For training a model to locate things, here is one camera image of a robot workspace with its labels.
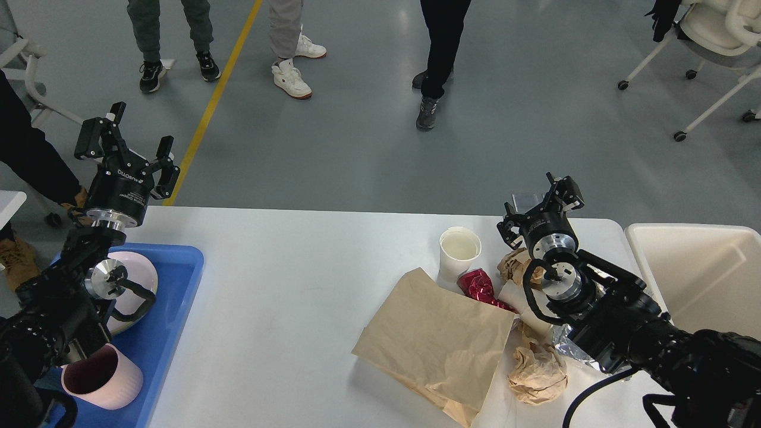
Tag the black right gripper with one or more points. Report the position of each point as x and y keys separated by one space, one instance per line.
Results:
x=547 y=230

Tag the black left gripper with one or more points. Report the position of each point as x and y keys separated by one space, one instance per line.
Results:
x=119 y=185

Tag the white paper cup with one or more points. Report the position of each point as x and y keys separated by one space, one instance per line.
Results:
x=514 y=295
x=459 y=247

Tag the silver foil wrapper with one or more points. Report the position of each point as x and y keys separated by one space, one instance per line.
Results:
x=563 y=346

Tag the brown paper bag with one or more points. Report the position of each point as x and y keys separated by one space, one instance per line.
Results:
x=440 y=344

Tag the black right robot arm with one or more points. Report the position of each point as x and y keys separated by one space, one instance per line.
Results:
x=711 y=378

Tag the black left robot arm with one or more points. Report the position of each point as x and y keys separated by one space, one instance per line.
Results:
x=64 y=310

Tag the crumpled brown paper upper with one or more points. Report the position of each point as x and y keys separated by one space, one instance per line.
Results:
x=512 y=268

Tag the tipped white paper cup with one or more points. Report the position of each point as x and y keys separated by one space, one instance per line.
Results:
x=514 y=295

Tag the red foil wrapper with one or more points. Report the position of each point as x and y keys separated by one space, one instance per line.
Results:
x=476 y=284

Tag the person with tan boots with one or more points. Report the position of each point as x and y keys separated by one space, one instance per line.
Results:
x=26 y=151

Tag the crumpled brown paper ball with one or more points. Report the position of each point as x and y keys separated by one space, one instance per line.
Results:
x=538 y=377

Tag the white plastic bin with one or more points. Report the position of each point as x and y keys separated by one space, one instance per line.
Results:
x=708 y=276

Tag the blue plastic tray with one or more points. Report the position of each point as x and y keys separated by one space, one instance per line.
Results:
x=152 y=341

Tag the person with white sneakers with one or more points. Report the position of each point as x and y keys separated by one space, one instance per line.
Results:
x=287 y=41

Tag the person in black trousers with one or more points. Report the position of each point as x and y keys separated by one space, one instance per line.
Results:
x=445 y=25

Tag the white rolling chair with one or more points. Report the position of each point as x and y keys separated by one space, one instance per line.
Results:
x=722 y=33

